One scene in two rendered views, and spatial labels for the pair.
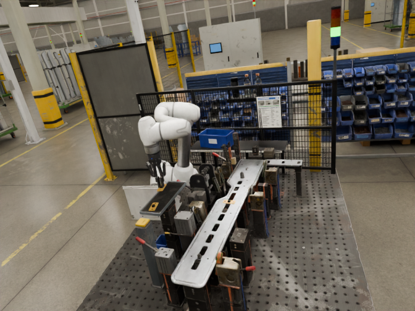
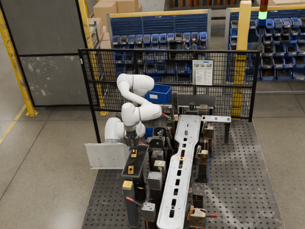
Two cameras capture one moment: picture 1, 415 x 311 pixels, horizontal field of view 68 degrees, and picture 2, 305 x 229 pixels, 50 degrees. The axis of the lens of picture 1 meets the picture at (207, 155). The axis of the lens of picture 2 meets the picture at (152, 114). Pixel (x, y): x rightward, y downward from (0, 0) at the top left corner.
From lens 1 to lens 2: 96 cm
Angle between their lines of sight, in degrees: 14
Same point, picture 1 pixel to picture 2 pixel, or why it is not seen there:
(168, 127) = (146, 112)
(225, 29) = not seen: outside the picture
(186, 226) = (157, 184)
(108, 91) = (31, 31)
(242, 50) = not seen: outside the picture
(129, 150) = (52, 88)
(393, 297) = (289, 213)
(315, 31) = (246, 12)
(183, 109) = (142, 82)
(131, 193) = (92, 149)
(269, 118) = (202, 77)
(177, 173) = not seen: hidden behind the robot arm
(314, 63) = (243, 37)
